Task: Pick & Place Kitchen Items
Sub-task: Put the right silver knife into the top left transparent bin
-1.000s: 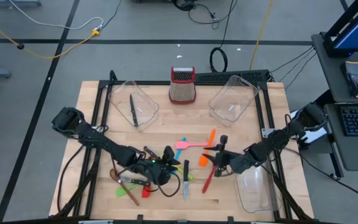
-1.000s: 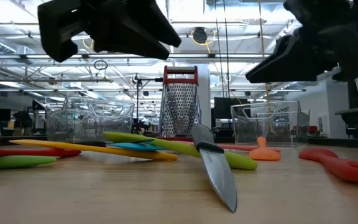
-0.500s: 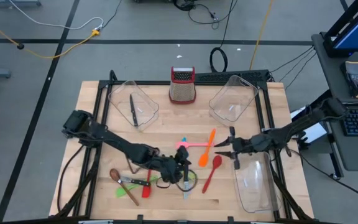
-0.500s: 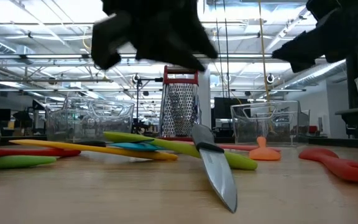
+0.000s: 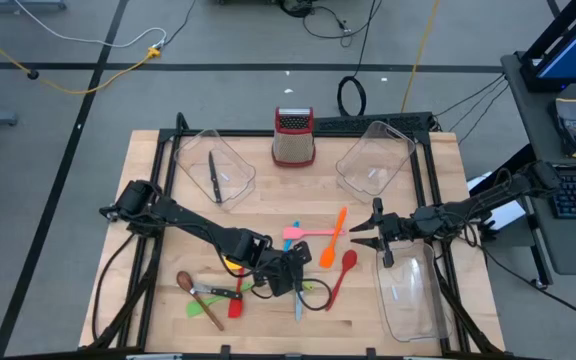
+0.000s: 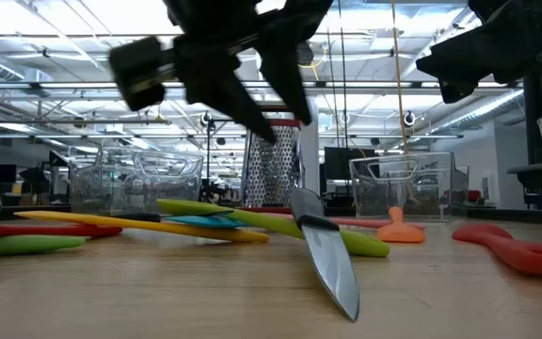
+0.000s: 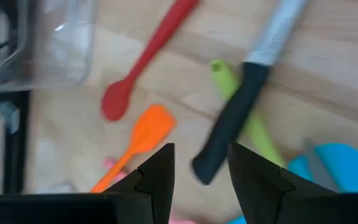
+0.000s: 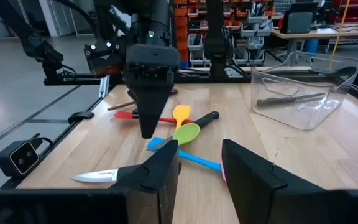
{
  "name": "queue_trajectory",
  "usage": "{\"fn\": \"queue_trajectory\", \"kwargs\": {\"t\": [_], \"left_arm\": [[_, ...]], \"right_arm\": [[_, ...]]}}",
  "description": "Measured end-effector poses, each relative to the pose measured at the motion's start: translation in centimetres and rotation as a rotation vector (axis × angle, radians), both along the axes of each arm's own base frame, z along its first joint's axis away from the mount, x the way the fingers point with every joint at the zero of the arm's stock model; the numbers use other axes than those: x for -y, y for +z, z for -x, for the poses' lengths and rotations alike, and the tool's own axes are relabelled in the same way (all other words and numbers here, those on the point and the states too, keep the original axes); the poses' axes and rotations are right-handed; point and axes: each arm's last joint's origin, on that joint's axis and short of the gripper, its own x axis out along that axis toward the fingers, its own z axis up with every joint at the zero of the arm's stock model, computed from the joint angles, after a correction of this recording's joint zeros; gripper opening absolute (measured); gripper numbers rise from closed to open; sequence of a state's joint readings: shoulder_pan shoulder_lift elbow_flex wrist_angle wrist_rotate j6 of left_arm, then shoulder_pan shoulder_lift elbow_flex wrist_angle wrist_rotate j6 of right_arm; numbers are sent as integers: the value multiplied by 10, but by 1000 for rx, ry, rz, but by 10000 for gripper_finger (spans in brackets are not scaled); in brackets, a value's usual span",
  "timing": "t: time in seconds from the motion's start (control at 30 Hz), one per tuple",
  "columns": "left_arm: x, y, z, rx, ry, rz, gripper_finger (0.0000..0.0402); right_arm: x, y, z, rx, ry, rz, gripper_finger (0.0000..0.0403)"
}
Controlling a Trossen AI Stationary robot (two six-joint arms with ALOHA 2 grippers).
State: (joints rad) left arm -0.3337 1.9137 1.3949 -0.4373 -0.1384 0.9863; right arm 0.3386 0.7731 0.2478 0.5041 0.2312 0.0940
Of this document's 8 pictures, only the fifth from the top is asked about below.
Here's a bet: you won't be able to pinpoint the long black floor cable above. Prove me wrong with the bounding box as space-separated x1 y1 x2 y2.
455 234 576 329

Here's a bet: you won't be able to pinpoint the white floor cable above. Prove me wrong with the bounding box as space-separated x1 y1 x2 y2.
15 0 169 50

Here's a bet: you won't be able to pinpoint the red silicone spoon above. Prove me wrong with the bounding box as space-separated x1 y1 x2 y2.
325 249 359 312

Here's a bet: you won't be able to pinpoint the black cable tangle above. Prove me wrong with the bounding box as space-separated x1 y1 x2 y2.
278 0 384 49

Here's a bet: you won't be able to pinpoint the red silicone spatula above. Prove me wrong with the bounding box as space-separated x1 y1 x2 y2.
227 267 246 319

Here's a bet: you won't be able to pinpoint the red steel box grater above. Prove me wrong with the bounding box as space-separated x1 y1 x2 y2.
271 105 318 169

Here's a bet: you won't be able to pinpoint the orange silicone spatula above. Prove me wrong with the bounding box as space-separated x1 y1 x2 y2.
319 207 348 270

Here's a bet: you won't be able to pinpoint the green silicone spatula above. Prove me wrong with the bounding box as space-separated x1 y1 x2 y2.
185 280 255 318

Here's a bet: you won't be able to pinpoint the pink silicone spatula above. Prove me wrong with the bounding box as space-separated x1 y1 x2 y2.
282 227 347 242

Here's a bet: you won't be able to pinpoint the white paper sheet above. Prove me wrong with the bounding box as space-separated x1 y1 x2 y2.
467 172 527 231

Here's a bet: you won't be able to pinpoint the thick yellow extension cable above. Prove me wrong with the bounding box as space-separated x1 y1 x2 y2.
0 19 163 96

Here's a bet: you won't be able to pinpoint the black aluminium table frame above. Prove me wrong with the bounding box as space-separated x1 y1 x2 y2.
80 111 508 360

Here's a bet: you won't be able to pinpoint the thin yellow cable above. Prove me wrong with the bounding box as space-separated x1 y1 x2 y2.
400 0 442 114

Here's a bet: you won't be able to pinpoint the long steel-blade knife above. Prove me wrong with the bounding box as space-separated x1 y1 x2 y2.
294 279 305 322

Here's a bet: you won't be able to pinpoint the grey black work gloves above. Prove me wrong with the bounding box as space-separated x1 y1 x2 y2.
549 97 576 160

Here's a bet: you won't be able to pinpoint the blue silicone spatula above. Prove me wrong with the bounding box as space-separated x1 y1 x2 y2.
282 220 302 252

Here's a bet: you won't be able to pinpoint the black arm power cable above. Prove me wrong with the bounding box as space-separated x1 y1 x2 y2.
91 232 137 342

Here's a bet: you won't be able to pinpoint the black coiled cable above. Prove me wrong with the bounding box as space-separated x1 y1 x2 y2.
336 0 384 118

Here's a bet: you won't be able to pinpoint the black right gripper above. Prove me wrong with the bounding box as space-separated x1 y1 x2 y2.
348 197 405 269

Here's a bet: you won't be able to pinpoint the brown wooden spoon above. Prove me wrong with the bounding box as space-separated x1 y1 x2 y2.
176 270 225 332

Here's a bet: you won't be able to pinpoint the grey desk cart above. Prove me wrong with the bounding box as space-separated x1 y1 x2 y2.
500 51 576 276

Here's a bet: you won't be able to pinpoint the slim black knife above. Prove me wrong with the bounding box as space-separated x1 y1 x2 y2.
207 150 223 205

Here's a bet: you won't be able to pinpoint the black perforated panel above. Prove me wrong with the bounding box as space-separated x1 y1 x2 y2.
312 111 437 135

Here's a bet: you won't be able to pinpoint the clear plastic bin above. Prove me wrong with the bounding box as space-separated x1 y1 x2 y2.
335 120 417 204
373 242 454 344
173 128 257 211

